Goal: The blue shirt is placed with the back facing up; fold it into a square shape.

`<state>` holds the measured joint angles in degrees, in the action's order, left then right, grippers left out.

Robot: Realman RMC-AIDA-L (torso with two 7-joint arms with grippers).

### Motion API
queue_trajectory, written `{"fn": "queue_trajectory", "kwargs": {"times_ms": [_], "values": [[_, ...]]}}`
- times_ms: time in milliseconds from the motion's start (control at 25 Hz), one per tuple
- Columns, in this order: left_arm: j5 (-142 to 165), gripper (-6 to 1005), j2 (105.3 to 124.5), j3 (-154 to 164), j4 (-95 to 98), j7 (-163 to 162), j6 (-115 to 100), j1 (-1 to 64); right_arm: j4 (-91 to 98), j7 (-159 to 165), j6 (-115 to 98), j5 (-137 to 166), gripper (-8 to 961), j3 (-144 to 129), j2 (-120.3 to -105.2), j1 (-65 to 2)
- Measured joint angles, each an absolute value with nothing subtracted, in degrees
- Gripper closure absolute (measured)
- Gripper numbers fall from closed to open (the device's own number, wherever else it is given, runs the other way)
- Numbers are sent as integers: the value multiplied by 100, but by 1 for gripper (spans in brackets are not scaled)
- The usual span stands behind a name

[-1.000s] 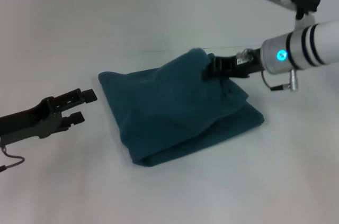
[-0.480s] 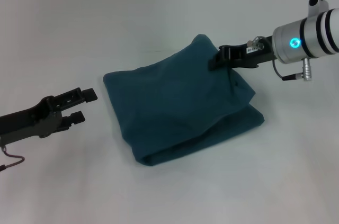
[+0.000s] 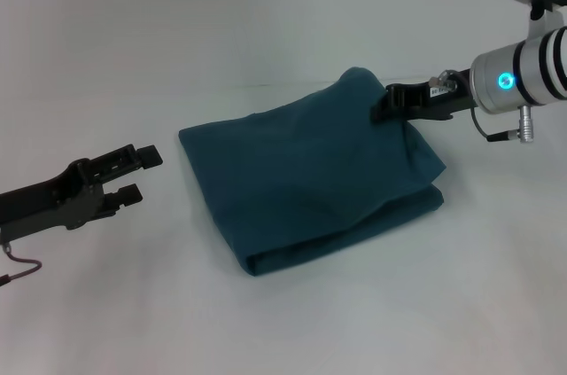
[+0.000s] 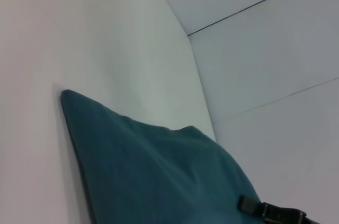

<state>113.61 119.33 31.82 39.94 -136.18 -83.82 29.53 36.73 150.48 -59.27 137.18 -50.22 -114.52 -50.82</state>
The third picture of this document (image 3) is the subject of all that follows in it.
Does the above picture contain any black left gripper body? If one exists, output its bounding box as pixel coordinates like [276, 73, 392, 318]
[0, 156, 110, 244]

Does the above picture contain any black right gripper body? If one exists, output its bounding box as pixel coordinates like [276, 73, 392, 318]
[383, 68, 480, 124]

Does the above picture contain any blue t-shirt with white print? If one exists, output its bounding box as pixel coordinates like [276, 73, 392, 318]
[177, 65, 447, 279]

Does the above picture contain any dark red left arm cable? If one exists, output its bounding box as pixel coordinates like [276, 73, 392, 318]
[0, 240, 43, 290]

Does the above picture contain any grey right arm cable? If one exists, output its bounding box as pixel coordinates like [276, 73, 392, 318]
[427, 68, 536, 145]

